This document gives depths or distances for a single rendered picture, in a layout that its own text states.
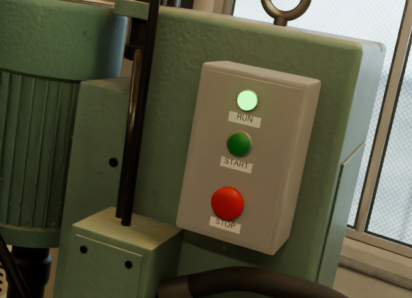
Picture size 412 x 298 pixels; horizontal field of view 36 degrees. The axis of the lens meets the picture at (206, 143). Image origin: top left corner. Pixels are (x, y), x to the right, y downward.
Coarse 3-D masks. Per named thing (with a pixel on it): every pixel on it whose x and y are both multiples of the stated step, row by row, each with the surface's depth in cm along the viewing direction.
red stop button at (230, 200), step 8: (216, 192) 58; (224, 192) 58; (232, 192) 58; (216, 200) 58; (224, 200) 58; (232, 200) 57; (240, 200) 57; (216, 208) 58; (224, 208) 58; (232, 208) 58; (240, 208) 58; (224, 216) 58; (232, 216) 58
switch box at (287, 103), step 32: (224, 64) 58; (224, 96) 57; (288, 96) 55; (192, 128) 59; (224, 128) 58; (256, 128) 57; (288, 128) 56; (192, 160) 59; (256, 160) 57; (288, 160) 56; (192, 192) 60; (256, 192) 58; (288, 192) 57; (192, 224) 60; (256, 224) 58; (288, 224) 61
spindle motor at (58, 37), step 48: (0, 0) 75; (48, 0) 74; (0, 48) 76; (48, 48) 75; (96, 48) 77; (0, 96) 77; (48, 96) 76; (0, 144) 78; (48, 144) 78; (0, 192) 79; (48, 192) 79; (48, 240) 81
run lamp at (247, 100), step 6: (246, 90) 56; (252, 90) 56; (240, 96) 56; (246, 96) 56; (252, 96) 56; (240, 102) 56; (246, 102) 56; (252, 102) 56; (258, 102) 56; (240, 108) 57; (246, 108) 56; (252, 108) 56
